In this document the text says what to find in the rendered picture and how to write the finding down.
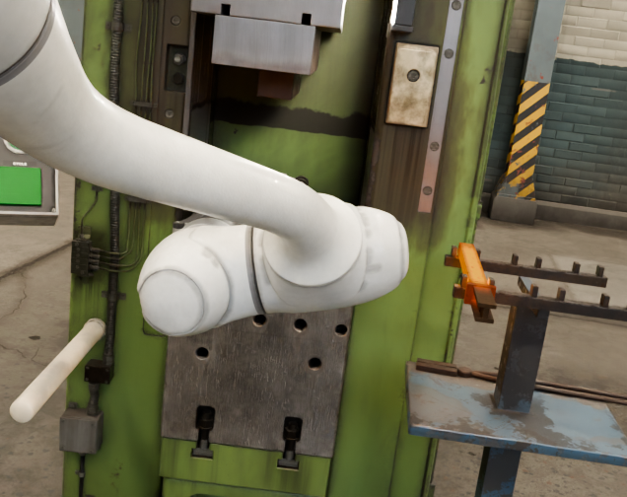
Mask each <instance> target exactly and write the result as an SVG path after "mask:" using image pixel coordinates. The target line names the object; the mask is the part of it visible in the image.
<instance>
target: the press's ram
mask: <svg viewBox="0 0 627 497"><path fill-rule="evenodd" d="M345 3H346V0H191V4H190V11H192V12H195V13H199V14H203V15H207V16H211V17H215V15H223V16H232V17H240V18H248V19H256V20H264V21H272V22H280V23H289V24H297V25H305V26H313V27H316V28H318V29H319V30H320V31H322V32H329V33H338V34H341V33H342V28H343V19H344V11H345Z"/></svg>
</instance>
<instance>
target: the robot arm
mask: <svg viewBox="0 0 627 497"><path fill-rule="evenodd" d="M0 137H1V138H3V139H4V140H6V141H8V142H9V143H11V144H12V145H14V146H16V147H17V148H19V149H20V150H22V151H24V152H25V153H27V154H29V155H30V156H32V157H34V158H36V159H38V160H39V161H41V162H43V163H45V164H47V165H49V166H51V167H53V168H55V169H57V170H59V171H60V172H63V173H65V174H67V175H70V176H72V177H74V178H78V179H81V180H83V181H86V182H89V183H92V184H94V185H97V186H101V187H104V188H107V189H110V190H113V191H116V192H120V193H123V194H127V195H131V196H135V197H139V198H142V199H146V200H150V201H154V202H158V203H162V204H166V205H170V206H172V207H176V208H180V209H184V210H188V211H192V212H196V214H194V215H192V216H190V217H188V218H186V219H184V220H182V221H176V222H174V224H173V233H172V234H171V235H169V236H168V237H166V238H165V239H163V240H162V241H161V242H160V243H159V244H158V245H157V246H156V247H155V248H154V249H153V250H152V252H151V253H150V255H149V256H148V258H147V259H146V261H145V263H144V265H143V268H142V270H141V273H140V276H139V280H138V284H137V291H138V293H139V297H140V303H141V307H142V314H143V317H144V319H145V321H146V322H147V323H148V324H149V325H150V326H151V327H152V328H153V329H155V330H156V331H158V332H160V333H162V334H165V335H168V336H175V337H185V336H191V335H195V334H199V333H202V332H205V331H208V330H209V329H211V328H216V327H219V326H221V325H223V324H226V323H228V322H231V321H234V320H239V319H243V318H247V317H251V316H256V315H263V314H273V313H290V314H295V313H307V312H317V311H325V310H333V309H339V308H345V307H350V306H355V305H360V304H364V303H367V302H370V301H372V300H374V299H377V298H379V297H381V296H383V295H385V294H387V293H389V292H390V291H392V290H393V289H395V288H396V287H398V285H399V284H400V282H401V280H402V279H403V278H404V277H405V276H406V273H407V271H408V264H409V252H408V242H407V237H406V233H405V230H404V228H403V226H402V225H401V224H400V223H399V222H398V221H396V219H395V218H394V217H393V216H392V215H390V214H388V213H386V212H384V211H382V210H379V209H375V208H371V207H364V206H362V207H355V206H354V205H352V204H350V203H344V202H343V201H341V200H340V199H338V198H336V197H333V196H331V195H327V194H323V193H317V192H315V191H314V190H313V189H311V188H310V187H308V186H307V185H305V184H303V183H301V182H299V181H298V180H296V179H294V178H291V177H288V176H286V175H283V174H281V173H279V172H276V171H274V170H271V169H269V168H266V167H264V166H262V165H259V164H257V163H254V162H252V161H249V160H247V159H244V158H242V157H239V156H236V155H234V154H231V153H229V152H226V151H224V150H221V149H219V148H216V147H214V146H211V145H208V144H206V143H203V142H201V141H198V140H196V139H193V138H191V137H188V136H185V135H183V134H180V133H178V132H175V131H173V130H170V129H168V128H165V127H164V126H161V125H159V124H156V123H154V122H151V121H149V120H146V119H144V118H142V117H139V116H137V115H135V114H133V113H131V112H129V111H127V110H125V109H123V108H121V107H119V106H117V105H115V104H114V103H112V102H110V101H109V100H108V99H106V98H105V97H104V96H102V95H101V94H100V93H99V92H98V91H97V90H96V89H95V88H94V87H93V85H92V84H91V83H90V81H89V80H88V78H87V76H86V74H85V72H84V70H83V68H82V65H81V63H80V60H79V58H78V55H77V53H76V50H75V48H74V45H73V43H72V40H71V38H70V35H69V33H68V30H67V28H66V25H65V22H64V19H63V16H62V13H61V10H60V7H59V4H58V1H57V0H0Z"/></svg>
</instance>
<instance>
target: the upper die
mask: <svg viewBox="0 0 627 497"><path fill-rule="evenodd" d="M320 40H321V31H320V30H319V29H318V28H316V27H313V26H305V25H297V24H289V23H280V22H272V21H264V20H256V19H248V18H240V17H232V16H223V15H215V23H214V34H213V47H212V59H211V63H212V64H220V65H229V66H237V67H244V68H253V69H261V70H269V71H277V72H286V73H294V74H302V75H311V74H312V73H313V72H314V71H316V70H317V65H318V57H319V49H320Z"/></svg>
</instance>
